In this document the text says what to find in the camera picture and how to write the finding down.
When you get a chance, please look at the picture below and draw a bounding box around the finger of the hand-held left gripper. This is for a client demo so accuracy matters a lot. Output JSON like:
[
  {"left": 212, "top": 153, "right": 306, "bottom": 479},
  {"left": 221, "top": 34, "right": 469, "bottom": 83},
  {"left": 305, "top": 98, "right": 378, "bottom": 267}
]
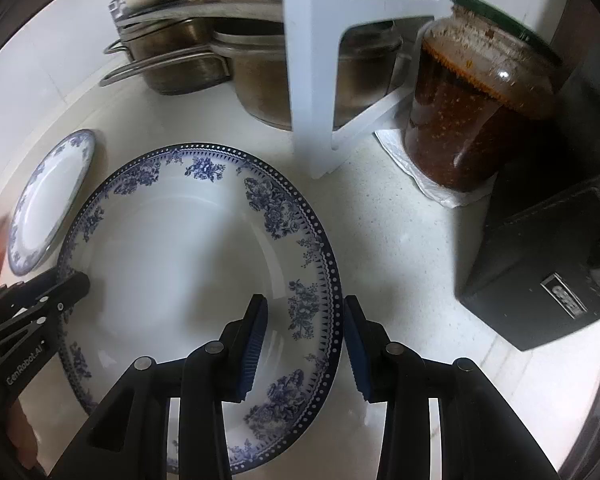
[
  {"left": 0, "top": 266, "right": 61, "bottom": 301},
  {"left": 0, "top": 272, "right": 91, "bottom": 348}
]

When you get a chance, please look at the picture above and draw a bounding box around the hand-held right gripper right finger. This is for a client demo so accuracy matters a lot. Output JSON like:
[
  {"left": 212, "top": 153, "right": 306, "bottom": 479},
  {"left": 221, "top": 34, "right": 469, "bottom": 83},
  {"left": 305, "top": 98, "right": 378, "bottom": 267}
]
[{"left": 344, "top": 295, "right": 561, "bottom": 480}]

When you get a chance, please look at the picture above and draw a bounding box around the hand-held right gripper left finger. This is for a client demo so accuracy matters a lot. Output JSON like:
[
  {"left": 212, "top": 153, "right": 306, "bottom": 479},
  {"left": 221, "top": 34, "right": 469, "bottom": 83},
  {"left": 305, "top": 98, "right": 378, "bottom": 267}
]
[{"left": 50, "top": 294, "right": 270, "bottom": 480}]

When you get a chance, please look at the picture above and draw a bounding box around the large blue floral plate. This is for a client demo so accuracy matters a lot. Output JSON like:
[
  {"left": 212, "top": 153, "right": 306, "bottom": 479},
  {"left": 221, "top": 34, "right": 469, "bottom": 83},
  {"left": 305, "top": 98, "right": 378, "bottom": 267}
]
[{"left": 55, "top": 142, "right": 343, "bottom": 476}]

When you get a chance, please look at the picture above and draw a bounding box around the person's left hand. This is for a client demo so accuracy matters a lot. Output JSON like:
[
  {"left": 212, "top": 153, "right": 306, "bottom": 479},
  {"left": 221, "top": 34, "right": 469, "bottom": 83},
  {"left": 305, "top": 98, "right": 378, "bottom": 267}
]
[{"left": 0, "top": 222, "right": 46, "bottom": 468}]

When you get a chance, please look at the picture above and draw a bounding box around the small blue floral plate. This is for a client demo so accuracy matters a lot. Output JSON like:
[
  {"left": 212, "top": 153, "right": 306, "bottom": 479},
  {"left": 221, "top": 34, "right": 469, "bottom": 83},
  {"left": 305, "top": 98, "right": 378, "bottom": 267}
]
[{"left": 6, "top": 129, "right": 97, "bottom": 277}]

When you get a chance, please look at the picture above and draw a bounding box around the black box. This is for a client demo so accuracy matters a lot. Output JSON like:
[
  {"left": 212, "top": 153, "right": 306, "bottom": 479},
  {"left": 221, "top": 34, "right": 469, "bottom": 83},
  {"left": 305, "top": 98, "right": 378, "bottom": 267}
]
[{"left": 457, "top": 165, "right": 600, "bottom": 352}]

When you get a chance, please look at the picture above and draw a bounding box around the white paper towel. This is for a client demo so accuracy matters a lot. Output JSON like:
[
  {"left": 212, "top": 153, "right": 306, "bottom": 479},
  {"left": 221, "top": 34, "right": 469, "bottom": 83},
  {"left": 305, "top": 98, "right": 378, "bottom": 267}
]
[{"left": 375, "top": 127, "right": 496, "bottom": 208}]

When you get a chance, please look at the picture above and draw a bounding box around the glass jar of chili sauce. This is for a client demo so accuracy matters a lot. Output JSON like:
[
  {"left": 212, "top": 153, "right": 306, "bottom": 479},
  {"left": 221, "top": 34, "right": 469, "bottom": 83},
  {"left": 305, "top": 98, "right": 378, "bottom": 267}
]
[{"left": 404, "top": 0, "right": 565, "bottom": 193}]

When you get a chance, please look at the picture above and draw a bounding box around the large steel pot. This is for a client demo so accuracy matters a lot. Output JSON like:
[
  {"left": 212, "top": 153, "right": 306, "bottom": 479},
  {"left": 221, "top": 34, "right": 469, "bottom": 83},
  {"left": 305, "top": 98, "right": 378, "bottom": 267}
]
[{"left": 211, "top": 22, "right": 407, "bottom": 132}]

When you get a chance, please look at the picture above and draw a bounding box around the white plastic rack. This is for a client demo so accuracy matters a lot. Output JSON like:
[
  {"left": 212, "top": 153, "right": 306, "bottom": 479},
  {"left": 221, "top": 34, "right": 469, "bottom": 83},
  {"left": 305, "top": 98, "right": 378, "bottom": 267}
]
[{"left": 107, "top": 0, "right": 453, "bottom": 181}]

